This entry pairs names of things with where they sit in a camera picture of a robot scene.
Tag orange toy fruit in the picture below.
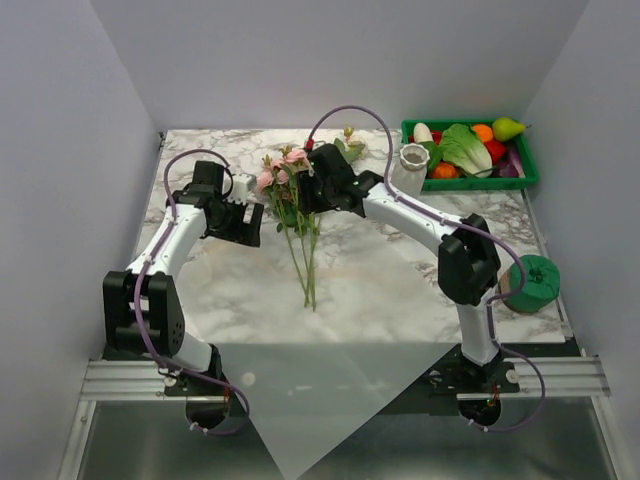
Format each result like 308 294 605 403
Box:
471 123 494 143

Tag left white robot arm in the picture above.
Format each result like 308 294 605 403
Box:
102 161 264 395

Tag green tape roll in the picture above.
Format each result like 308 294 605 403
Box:
499 255 560 314

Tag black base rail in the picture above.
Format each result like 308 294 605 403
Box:
102 342 584 419

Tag green toy cabbage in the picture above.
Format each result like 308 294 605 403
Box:
439 124 493 178

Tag red toy pepper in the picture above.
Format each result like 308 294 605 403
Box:
484 139 507 165

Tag white wrapping paper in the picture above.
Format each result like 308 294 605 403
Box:
174 234 459 480

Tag white toy radish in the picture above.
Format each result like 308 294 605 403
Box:
413 122 433 144

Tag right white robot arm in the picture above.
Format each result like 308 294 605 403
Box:
297 141 500 392

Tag white ribbed vase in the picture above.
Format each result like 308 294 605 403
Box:
389 144 430 199

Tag green toy bell pepper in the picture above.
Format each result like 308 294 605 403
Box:
422 141 443 172

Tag green plastic tray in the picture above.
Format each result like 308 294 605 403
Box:
401 118 539 192

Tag pink flower bouquet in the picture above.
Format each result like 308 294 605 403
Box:
254 127 367 312

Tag orange toy pumpkin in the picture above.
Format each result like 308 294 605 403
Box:
429 161 460 180

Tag green toy pear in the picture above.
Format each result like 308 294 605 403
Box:
492 117 530 142

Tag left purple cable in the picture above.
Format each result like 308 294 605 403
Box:
132 148 251 436

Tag purple toy eggplant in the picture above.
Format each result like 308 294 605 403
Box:
497 149 526 178

